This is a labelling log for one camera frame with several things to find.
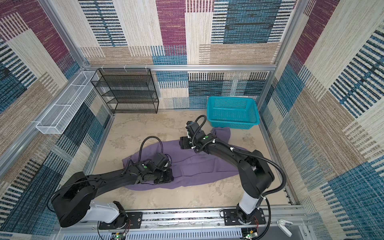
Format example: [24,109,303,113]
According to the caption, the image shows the white handle tool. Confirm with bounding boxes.
[277,219,293,238]

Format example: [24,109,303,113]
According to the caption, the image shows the purple trousers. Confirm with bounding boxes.
[125,140,239,191]

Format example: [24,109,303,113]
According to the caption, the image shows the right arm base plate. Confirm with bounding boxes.
[219,209,267,226]

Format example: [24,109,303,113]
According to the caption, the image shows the white wire mesh tray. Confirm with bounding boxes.
[36,71,95,135]

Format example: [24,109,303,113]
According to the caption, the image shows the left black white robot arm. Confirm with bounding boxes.
[51,157,174,228]

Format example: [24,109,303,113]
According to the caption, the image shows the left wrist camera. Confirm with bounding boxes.
[152,153,172,171]

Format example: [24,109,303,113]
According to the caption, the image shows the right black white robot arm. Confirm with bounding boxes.
[180,136,275,225]

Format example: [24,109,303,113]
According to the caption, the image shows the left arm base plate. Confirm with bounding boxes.
[99,212,143,232]

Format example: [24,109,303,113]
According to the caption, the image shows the aluminium mounting rail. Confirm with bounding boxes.
[50,205,316,240]

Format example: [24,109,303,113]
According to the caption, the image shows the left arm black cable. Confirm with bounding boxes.
[137,135,164,164]

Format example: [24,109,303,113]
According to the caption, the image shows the black wire mesh shelf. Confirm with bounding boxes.
[91,68,159,114]

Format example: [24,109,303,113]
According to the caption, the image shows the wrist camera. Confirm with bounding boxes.
[186,121,200,138]
[152,153,172,171]

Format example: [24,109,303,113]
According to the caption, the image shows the teal plastic basket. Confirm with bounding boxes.
[207,97,260,130]

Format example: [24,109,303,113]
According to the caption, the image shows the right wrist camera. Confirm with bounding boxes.
[186,121,200,138]

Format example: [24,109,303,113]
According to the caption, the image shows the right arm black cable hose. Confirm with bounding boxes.
[191,114,287,240]

